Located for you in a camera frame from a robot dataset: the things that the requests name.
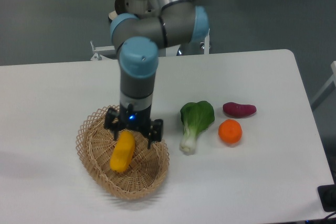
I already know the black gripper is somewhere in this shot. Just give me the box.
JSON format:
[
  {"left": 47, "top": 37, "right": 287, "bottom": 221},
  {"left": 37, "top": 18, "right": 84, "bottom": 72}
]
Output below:
[{"left": 103, "top": 104, "right": 163, "bottom": 149}]

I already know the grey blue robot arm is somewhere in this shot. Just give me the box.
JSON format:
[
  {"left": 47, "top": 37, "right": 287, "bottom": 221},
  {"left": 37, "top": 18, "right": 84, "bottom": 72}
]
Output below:
[{"left": 104, "top": 0, "right": 209, "bottom": 143}]

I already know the woven wicker basket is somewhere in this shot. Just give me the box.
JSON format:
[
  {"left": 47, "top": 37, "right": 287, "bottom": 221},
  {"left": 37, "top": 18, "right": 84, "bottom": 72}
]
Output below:
[{"left": 76, "top": 107, "right": 169, "bottom": 200}]

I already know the green bok choy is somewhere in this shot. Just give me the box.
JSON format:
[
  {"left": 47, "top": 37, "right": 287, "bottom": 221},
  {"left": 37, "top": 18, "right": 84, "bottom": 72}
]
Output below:
[{"left": 180, "top": 101, "right": 215, "bottom": 155}]

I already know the orange tangerine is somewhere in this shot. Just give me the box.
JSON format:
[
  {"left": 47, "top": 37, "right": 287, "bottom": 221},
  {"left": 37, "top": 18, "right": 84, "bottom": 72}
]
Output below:
[{"left": 218, "top": 119, "right": 243, "bottom": 144}]

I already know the purple sweet potato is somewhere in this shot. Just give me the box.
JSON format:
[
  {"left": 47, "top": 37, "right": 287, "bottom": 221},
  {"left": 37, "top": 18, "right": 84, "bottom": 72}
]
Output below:
[{"left": 223, "top": 102, "right": 257, "bottom": 118}]

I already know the black device at table edge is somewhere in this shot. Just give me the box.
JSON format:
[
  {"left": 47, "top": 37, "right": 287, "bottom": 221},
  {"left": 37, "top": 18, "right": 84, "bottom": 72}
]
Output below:
[{"left": 317, "top": 184, "right": 335, "bottom": 212}]

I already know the white metal base frame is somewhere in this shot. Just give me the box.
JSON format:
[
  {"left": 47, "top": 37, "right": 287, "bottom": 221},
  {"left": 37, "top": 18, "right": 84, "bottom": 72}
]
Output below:
[{"left": 90, "top": 30, "right": 212, "bottom": 61}]

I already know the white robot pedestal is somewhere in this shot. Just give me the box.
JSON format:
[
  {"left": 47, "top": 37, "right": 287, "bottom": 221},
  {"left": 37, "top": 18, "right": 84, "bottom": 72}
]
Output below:
[{"left": 108, "top": 0, "right": 194, "bottom": 23}]

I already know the white frame at right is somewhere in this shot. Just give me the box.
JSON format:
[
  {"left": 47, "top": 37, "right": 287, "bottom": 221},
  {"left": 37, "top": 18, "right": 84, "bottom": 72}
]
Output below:
[{"left": 310, "top": 61, "right": 335, "bottom": 111}]

